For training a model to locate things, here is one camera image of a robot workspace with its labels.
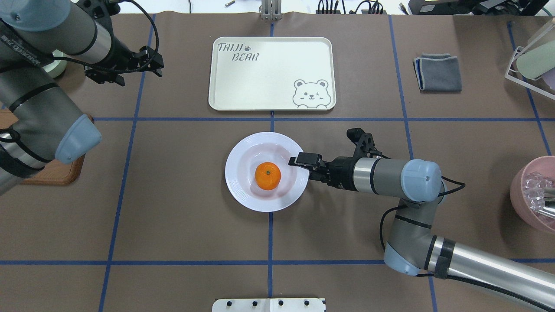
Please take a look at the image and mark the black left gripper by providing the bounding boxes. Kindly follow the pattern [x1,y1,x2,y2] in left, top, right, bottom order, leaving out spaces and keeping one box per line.
[84,44,164,87]

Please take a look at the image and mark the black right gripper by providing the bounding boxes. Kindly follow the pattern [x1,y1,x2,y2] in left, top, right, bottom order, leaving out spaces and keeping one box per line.
[289,153,357,190]

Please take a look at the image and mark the orange mandarin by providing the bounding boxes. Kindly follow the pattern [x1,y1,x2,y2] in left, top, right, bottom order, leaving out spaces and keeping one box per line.
[255,162,281,190]

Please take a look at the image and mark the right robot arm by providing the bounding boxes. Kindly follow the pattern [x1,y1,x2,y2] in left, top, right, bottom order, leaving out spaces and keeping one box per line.
[289,152,555,312]

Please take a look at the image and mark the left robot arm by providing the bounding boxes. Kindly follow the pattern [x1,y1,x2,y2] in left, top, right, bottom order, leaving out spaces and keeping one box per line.
[0,0,164,194]

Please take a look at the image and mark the cream bear tray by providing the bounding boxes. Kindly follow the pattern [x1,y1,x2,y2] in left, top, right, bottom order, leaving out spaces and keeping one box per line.
[208,37,336,112]

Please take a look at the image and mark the green ceramic bowl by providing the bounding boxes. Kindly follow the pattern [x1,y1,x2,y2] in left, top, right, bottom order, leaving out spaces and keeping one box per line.
[43,50,68,79]

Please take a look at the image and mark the wooden cutting board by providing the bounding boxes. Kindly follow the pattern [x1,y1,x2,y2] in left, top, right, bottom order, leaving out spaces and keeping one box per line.
[1,104,102,193]

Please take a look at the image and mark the grey folded cloth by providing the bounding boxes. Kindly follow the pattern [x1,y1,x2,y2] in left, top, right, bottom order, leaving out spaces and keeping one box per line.
[414,53,462,93]

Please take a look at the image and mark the pink bowl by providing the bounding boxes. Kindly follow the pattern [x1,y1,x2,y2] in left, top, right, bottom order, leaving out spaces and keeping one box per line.
[510,156,555,234]

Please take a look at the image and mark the clear plastic ice pieces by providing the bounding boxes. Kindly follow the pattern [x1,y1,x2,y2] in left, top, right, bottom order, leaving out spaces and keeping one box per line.
[522,172,555,218]

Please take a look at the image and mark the metal scoop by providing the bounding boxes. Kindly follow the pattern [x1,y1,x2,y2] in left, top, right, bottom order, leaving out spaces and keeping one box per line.
[530,188,555,218]

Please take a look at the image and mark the green cup on rack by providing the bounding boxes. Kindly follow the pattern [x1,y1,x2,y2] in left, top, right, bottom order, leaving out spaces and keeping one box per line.
[516,41,555,79]

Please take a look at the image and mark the purple cup on rack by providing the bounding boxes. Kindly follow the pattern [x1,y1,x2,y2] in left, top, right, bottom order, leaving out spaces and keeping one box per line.
[542,68,555,90]

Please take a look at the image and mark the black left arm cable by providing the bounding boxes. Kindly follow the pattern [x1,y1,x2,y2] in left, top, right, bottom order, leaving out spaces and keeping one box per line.
[48,0,161,74]

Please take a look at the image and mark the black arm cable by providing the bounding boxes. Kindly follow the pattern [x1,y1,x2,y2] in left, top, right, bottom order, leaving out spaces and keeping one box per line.
[379,175,467,250]
[48,0,161,74]

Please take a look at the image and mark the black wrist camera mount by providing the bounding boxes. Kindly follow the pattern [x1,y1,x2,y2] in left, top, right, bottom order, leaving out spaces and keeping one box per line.
[346,128,386,160]

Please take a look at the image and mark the aluminium frame post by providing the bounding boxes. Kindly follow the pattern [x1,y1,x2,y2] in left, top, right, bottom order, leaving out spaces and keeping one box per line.
[258,0,283,21]

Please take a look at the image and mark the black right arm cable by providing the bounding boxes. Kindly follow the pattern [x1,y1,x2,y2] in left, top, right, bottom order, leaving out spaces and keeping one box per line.
[379,175,467,250]

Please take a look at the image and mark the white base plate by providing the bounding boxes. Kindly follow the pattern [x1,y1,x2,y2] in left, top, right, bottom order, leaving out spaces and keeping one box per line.
[212,298,327,312]

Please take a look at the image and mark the white wire cup rack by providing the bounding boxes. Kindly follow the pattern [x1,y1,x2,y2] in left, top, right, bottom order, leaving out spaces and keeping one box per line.
[504,17,555,101]

